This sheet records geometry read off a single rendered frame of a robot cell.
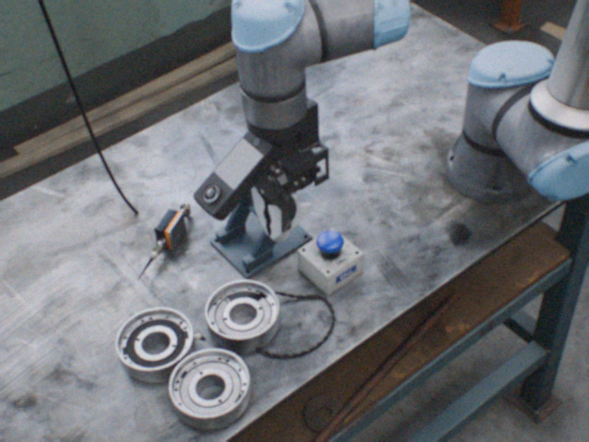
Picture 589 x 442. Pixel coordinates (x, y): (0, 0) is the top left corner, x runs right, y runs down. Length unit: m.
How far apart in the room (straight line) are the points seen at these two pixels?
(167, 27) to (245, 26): 2.14
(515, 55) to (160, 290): 0.63
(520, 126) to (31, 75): 1.90
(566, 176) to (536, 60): 0.19
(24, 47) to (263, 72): 1.93
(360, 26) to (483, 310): 0.78
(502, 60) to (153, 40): 1.88
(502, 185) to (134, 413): 0.66
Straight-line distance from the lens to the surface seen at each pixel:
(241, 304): 1.27
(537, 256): 1.72
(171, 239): 1.37
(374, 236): 1.38
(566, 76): 1.21
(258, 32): 0.93
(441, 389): 2.17
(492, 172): 1.41
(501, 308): 1.65
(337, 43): 0.96
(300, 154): 1.07
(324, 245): 1.27
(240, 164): 1.04
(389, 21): 0.98
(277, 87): 0.96
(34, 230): 1.48
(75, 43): 2.91
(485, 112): 1.34
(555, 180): 1.24
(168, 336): 1.25
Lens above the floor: 1.81
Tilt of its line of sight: 46 degrees down
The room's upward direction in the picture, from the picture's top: 4 degrees counter-clockwise
